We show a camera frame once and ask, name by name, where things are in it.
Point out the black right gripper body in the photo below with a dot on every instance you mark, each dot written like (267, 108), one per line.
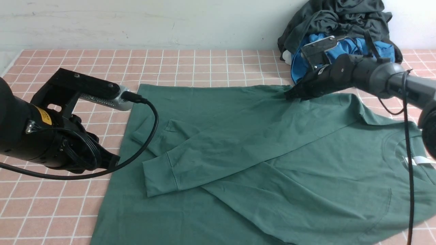
(326, 80)

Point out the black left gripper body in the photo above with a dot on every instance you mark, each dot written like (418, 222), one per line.
(80, 150)

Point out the green long-sleeve top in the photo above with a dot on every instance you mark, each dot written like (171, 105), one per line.
(244, 166)

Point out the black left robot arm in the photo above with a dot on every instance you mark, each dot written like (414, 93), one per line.
(45, 130)

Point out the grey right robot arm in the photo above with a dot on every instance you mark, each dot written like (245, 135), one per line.
(378, 77)

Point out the blue garment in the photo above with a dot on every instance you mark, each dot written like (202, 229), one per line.
(347, 46)

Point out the dark grey garment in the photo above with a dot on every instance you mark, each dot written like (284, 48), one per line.
(349, 18)

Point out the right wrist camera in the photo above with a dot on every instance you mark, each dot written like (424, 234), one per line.
(315, 53)

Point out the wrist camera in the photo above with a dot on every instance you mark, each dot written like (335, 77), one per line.
(66, 87)
(315, 53)

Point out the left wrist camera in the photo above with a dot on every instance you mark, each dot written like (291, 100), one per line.
(66, 87)

